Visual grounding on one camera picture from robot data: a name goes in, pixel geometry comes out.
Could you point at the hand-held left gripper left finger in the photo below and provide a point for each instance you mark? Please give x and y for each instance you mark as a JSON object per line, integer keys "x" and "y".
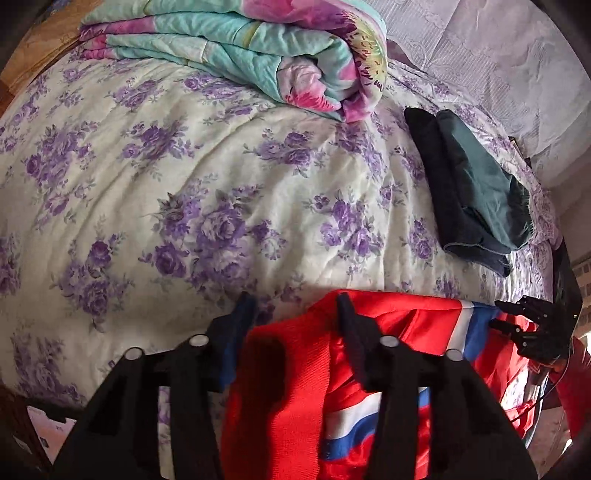
{"x": 238, "y": 332}

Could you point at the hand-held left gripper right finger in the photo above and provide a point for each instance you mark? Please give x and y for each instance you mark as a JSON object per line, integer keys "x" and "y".
{"x": 355, "y": 337}

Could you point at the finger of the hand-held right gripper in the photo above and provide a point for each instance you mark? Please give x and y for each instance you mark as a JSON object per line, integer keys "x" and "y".
{"x": 526, "y": 339}
{"x": 526, "y": 308}

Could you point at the red jacket with striped band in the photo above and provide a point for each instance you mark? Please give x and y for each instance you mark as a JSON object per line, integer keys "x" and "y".
{"x": 286, "y": 392}

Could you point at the dark green pants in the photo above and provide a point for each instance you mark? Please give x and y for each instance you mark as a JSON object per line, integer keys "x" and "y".
{"x": 480, "y": 184}

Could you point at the black pants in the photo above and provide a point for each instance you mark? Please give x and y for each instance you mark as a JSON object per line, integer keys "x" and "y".
{"x": 438, "y": 184}

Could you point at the purple floral bedspread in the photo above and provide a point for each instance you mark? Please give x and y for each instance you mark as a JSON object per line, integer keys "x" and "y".
{"x": 184, "y": 161}

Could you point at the folded floral quilt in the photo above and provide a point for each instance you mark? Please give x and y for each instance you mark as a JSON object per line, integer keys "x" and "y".
{"x": 231, "y": 41}

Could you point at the wooden bed frame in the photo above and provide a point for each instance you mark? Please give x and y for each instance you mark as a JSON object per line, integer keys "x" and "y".
{"x": 27, "y": 60}

